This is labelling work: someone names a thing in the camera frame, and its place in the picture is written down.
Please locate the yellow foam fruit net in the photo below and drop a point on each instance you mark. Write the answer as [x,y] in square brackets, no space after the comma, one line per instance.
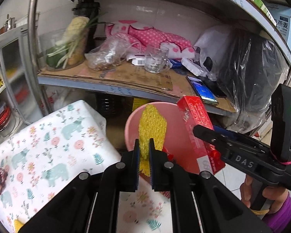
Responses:
[151,125]

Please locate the glass mug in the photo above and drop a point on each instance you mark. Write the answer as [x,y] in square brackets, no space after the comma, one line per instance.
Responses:
[156,59]

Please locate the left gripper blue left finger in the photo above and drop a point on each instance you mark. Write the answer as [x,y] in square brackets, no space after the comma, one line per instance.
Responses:
[136,164]

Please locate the red white carton box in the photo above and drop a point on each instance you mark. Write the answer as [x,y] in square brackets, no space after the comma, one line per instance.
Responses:
[200,153]

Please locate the metal shelf rack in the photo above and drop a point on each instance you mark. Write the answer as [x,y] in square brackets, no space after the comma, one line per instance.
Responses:
[186,18]

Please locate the grey kitchen cabinet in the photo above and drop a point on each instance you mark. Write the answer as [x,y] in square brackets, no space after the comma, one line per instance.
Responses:
[16,91]

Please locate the clear bag on shelf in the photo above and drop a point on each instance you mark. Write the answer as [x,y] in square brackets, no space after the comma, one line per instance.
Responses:
[109,54]

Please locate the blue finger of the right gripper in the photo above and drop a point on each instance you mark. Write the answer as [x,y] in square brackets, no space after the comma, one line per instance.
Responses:
[223,131]
[211,137]

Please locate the pink polka dot cloth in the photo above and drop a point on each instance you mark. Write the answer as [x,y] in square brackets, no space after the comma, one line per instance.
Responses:
[141,35]

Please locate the right hand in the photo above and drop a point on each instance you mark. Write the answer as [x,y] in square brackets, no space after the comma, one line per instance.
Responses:
[277,194]

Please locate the pink plastic trash bin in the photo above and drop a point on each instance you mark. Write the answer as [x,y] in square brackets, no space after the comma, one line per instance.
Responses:
[177,140]

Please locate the black phone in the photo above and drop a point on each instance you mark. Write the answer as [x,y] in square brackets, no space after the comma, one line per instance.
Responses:
[213,87]

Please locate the floral bear tablecloth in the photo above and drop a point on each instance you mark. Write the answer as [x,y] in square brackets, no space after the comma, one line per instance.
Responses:
[43,158]

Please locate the cardboard shelf liner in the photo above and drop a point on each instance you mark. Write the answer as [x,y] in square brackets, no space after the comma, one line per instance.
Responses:
[126,80]

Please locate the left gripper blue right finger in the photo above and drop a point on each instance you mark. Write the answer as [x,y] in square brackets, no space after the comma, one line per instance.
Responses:
[151,164]

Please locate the white plastic bag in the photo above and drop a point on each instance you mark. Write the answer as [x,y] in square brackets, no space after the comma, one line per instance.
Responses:
[212,48]

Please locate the blue white small box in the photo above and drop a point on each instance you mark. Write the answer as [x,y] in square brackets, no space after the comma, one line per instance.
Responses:
[175,63]

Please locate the smartphone with blue screen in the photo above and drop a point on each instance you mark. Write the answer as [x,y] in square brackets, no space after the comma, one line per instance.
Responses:
[202,91]

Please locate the large black plastic bag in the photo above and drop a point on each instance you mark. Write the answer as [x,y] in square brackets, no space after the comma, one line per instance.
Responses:
[250,72]

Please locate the red plastic snack bag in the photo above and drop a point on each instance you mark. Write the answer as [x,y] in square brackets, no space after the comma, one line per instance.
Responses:
[169,155]

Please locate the vegetables with green onions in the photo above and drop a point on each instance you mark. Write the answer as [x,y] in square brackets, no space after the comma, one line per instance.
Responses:
[65,48]

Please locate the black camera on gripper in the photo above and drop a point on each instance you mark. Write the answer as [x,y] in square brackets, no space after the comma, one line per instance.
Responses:
[281,124]

